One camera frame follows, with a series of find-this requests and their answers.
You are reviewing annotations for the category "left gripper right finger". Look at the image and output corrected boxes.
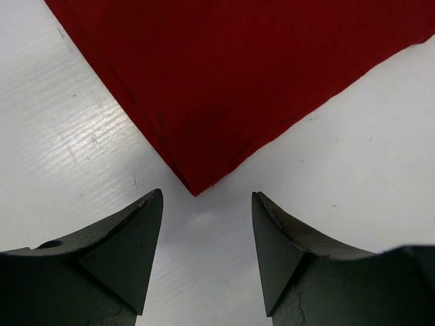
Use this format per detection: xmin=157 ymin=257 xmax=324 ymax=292
xmin=251 ymin=192 xmax=434 ymax=325

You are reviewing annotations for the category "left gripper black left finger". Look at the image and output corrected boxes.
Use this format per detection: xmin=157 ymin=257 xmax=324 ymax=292
xmin=1 ymin=189 xmax=163 ymax=325

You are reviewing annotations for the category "red t-shirt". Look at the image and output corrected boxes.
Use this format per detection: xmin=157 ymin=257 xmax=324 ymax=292
xmin=48 ymin=1 xmax=434 ymax=195

